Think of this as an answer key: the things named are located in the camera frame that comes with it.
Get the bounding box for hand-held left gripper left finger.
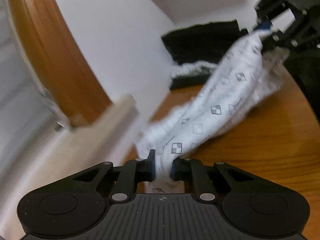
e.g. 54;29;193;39
71;149;156;204

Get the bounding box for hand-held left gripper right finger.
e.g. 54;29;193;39
170;157;255;204

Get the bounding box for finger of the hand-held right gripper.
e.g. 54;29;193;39
254;0;293;30
261;10;308;53

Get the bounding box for white patterned pajama garment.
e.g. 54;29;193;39
135;29;290;194
171;60;220;77

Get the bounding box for gray window blind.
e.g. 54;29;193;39
0;0;57;155

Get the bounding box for wooden window frame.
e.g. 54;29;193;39
6;0;113;127

